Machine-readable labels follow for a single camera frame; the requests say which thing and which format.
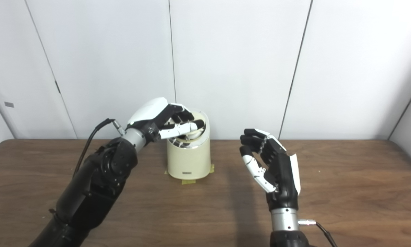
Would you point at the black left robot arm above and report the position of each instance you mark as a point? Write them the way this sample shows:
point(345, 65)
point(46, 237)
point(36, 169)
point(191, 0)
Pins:
point(92, 192)

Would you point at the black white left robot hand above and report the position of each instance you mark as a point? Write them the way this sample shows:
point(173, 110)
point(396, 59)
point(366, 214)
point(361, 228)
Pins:
point(148, 113)

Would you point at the black wall panel hinge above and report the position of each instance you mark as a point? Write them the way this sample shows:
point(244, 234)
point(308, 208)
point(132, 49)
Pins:
point(58, 87)

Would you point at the cream-colored round bin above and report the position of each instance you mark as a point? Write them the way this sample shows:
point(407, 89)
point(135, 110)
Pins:
point(188, 159)

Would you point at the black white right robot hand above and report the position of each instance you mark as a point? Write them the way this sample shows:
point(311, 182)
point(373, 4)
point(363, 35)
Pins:
point(282, 178)

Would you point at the small gray wall label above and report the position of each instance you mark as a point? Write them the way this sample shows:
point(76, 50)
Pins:
point(9, 104)

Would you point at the cream round bin lid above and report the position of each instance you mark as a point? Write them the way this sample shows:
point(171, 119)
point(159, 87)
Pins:
point(195, 135)

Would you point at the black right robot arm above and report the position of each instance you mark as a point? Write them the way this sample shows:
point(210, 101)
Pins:
point(286, 226)

